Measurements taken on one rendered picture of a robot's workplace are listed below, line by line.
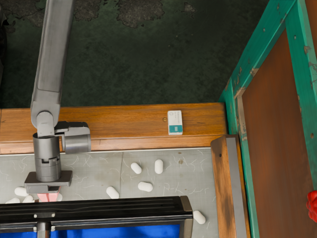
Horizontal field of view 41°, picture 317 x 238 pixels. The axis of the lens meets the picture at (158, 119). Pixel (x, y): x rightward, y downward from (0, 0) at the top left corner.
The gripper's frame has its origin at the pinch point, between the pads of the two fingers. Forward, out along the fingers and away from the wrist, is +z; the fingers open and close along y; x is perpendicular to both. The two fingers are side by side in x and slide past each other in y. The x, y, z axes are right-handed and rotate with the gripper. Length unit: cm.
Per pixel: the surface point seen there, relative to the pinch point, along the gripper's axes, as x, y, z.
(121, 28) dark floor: 118, 17, -32
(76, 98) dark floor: 97, -4, -3
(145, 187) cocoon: 3.1, 22.7, -3.8
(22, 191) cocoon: 3.6, -7.2, -3.9
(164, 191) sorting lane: 4.2, 27.5, -2.0
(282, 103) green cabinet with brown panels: -21, 46, -32
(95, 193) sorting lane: 4.5, 10.1, -2.1
